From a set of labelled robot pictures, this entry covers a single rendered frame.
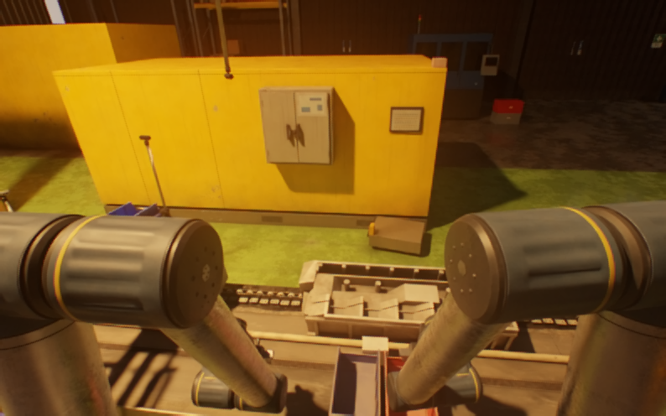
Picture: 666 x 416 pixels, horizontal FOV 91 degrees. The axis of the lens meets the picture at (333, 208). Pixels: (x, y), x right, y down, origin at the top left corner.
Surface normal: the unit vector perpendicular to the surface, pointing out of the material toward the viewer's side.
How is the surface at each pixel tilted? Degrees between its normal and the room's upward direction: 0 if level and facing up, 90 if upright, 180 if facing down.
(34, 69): 90
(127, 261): 44
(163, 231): 9
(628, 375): 83
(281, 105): 90
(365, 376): 0
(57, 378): 84
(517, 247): 33
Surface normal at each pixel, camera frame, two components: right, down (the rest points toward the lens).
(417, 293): -0.04, -0.79
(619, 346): -0.82, 0.21
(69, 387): 0.83, 0.18
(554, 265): 0.07, -0.13
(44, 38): -0.11, 0.47
